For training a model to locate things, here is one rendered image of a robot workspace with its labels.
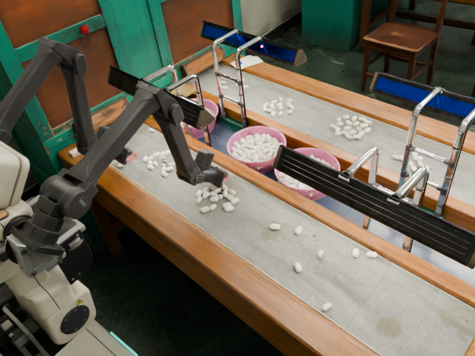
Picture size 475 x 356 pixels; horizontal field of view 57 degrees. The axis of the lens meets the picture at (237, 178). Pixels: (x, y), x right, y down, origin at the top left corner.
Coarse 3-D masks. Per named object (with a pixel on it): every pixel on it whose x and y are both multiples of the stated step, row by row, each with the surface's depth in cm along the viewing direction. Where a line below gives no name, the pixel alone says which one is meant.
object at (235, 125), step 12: (228, 36) 200; (240, 48) 188; (216, 60) 201; (216, 72) 205; (240, 72) 193; (216, 84) 210; (240, 84) 197; (240, 96) 202; (240, 108) 207; (228, 120) 220
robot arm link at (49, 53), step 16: (48, 48) 134; (64, 48) 137; (32, 64) 133; (48, 64) 135; (32, 80) 133; (16, 96) 131; (32, 96) 135; (0, 112) 130; (16, 112) 133; (0, 128) 129
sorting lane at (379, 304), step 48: (144, 144) 208; (192, 192) 178; (240, 192) 175; (240, 240) 156; (288, 240) 154; (336, 240) 151; (288, 288) 139; (336, 288) 137; (384, 288) 135; (432, 288) 133; (384, 336) 124; (432, 336) 122
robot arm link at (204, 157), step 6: (204, 150) 162; (210, 150) 167; (198, 156) 161; (204, 156) 160; (210, 156) 162; (198, 162) 161; (204, 162) 162; (210, 162) 164; (198, 174) 158; (204, 174) 161; (198, 180) 158
